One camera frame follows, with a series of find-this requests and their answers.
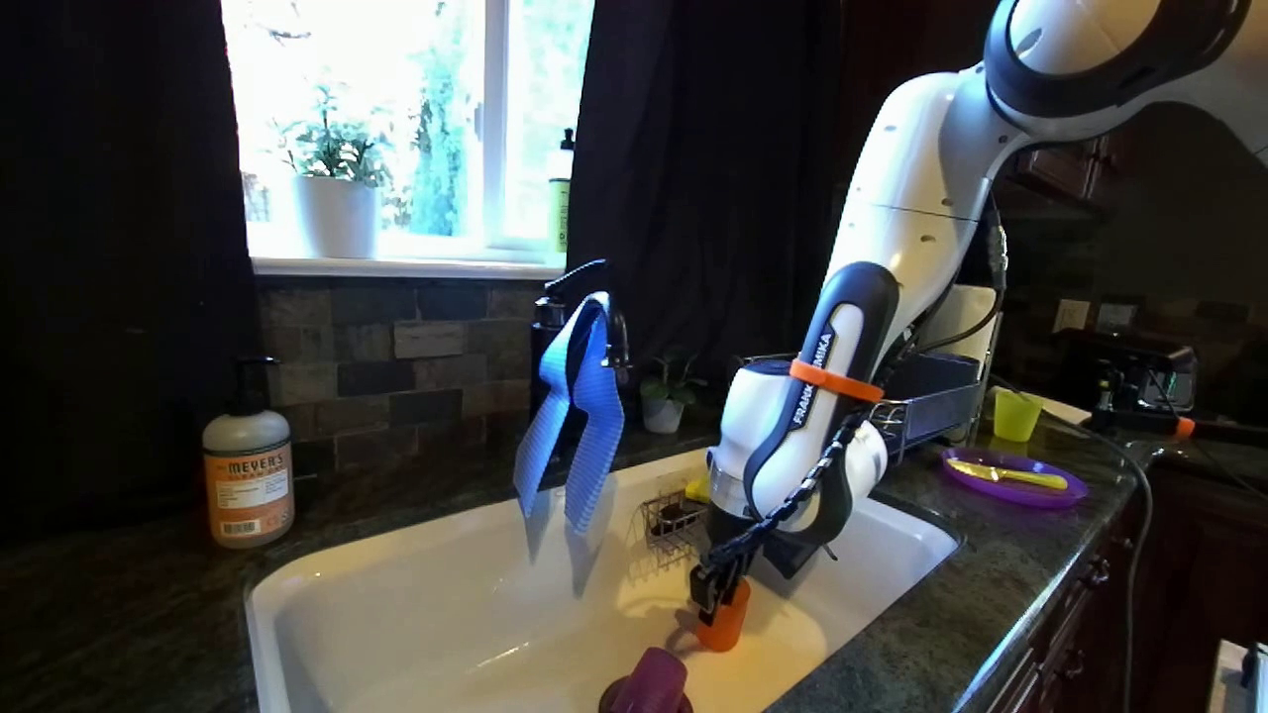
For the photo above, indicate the grey dish drying rack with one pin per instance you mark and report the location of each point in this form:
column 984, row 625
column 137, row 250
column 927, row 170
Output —
column 938, row 397

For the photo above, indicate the small plant in white pot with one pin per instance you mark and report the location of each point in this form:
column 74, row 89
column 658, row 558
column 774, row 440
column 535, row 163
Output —
column 662, row 409

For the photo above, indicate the white framed window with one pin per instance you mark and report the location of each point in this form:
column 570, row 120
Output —
column 437, row 134

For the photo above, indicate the yellow plastic utensil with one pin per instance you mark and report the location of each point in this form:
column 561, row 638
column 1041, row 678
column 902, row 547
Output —
column 1013, row 472

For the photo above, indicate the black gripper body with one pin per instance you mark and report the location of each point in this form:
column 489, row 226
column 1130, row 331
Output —
column 729, row 558

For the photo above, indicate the purple plastic cup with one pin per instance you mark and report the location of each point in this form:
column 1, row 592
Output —
column 652, row 682

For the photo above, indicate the green plastic cup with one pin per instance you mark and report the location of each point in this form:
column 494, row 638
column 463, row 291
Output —
column 1014, row 418

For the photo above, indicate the dark wooden base cabinet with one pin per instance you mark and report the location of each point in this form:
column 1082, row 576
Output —
column 1189, row 580

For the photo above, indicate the potted plant in white pot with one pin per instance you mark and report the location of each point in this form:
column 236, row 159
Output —
column 337, row 201

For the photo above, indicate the dark curtain wide panel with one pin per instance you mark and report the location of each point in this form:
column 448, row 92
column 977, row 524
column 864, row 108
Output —
column 119, row 263

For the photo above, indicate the white wall outlet plate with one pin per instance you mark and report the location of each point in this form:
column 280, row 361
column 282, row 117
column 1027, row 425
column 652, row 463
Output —
column 1070, row 315
column 1113, row 315

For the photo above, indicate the amber soap pump bottle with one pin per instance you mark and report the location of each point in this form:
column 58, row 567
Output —
column 247, row 476

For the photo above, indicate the dark curtain narrow panel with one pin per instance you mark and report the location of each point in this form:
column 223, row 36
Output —
column 700, row 171

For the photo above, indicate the white folded paper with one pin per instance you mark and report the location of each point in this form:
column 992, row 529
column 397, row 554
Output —
column 1063, row 409

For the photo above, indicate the green bottle on windowsill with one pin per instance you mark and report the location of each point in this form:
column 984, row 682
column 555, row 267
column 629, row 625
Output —
column 561, row 201

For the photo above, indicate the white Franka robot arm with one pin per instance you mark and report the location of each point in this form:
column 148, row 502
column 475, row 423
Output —
column 911, row 201

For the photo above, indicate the white paper towel roll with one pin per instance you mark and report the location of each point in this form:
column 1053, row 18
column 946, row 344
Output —
column 984, row 337

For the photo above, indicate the yellow sponge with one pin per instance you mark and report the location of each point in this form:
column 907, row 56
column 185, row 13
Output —
column 693, row 489

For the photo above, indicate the small orange knob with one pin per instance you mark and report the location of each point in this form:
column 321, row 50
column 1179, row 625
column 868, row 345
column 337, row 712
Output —
column 1183, row 431

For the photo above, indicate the white ceramic sink basin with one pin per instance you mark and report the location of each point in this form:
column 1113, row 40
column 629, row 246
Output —
column 459, row 609

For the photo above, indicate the dark kitchen faucet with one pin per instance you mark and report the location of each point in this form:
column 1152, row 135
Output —
column 561, row 296

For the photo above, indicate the white hanging towel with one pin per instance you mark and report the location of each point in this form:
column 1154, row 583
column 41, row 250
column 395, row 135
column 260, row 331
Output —
column 1237, row 678

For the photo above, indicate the purple plastic plate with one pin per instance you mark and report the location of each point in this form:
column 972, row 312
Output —
column 1054, row 493

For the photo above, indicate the orange plastic cup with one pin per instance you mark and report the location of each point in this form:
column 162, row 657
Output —
column 726, row 628

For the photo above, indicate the dark countertop appliance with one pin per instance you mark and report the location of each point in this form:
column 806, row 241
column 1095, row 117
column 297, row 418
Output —
column 1136, row 377

